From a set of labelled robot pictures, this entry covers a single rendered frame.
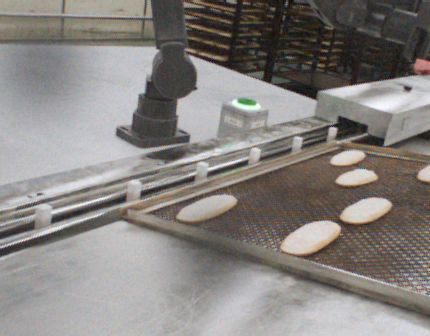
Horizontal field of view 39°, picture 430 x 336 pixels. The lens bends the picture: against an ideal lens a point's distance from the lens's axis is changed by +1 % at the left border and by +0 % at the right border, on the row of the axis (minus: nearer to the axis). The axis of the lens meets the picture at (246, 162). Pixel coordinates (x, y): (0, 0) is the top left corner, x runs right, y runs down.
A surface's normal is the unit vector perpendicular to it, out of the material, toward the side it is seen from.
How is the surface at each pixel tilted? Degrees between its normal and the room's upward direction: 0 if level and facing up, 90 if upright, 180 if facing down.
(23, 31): 90
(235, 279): 10
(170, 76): 90
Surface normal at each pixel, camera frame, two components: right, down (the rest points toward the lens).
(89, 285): 0.03, -0.97
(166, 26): 0.11, 0.18
